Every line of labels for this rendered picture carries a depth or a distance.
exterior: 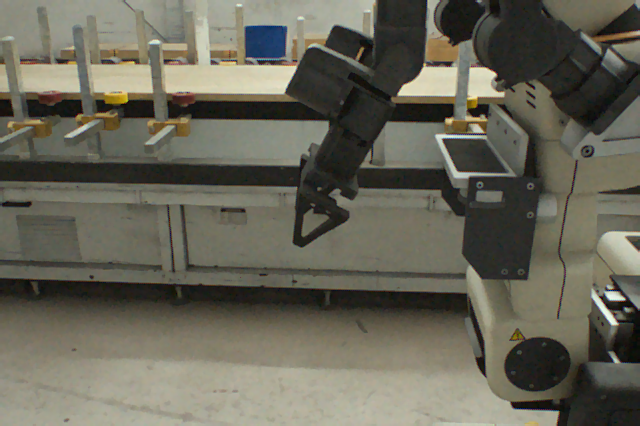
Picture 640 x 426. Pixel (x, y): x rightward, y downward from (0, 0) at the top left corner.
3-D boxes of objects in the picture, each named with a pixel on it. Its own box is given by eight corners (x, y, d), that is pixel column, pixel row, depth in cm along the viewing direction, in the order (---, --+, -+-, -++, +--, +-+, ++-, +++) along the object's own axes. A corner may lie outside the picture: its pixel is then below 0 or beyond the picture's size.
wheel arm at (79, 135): (74, 149, 187) (72, 135, 186) (64, 149, 188) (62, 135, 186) (125, 118, 228) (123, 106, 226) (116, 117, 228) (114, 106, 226)
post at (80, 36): (100, 166, 216) (81, 24, 198) (90, 166, 216) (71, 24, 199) (103, 163, 219) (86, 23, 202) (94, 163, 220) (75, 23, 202)
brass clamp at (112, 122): (114, 131, 210) (112, 116, 208) (76, 130, 210) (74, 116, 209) (120, 127, 215) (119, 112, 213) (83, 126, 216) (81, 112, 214)
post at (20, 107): (34, 176, 219) (10, 37, 201) (24, 175, 219) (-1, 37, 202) (38, 173, 222) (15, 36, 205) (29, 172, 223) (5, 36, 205)
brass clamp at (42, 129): (45, 138, 212) (43, 123, 210) (8, 137, 213) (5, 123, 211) (53, 133, 218) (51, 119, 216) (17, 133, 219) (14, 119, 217)
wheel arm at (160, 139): (155, 156, 187) (154, 142, 185) (144, 156, 187) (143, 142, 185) (191, 123, 227) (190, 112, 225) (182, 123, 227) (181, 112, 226)
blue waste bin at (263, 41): (288, 89, 736) (287, 26, 709) (240, 89, 740) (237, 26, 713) (293, 81, 791) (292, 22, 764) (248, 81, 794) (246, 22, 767)
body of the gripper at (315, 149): (303, 182, 73) (333, 129, 71) (305, 152, 83) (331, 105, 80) (351, 205, 75) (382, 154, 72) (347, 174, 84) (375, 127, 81)
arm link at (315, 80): (422, 55, 68) (415, 46, 76) (329, 2, 66) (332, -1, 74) (367, 147, 72) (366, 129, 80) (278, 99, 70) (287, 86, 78)
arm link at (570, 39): (592, 47, 67) (576, 42, 72) (523, -13, 66) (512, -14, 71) (533, 112, 70) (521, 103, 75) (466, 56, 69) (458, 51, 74)
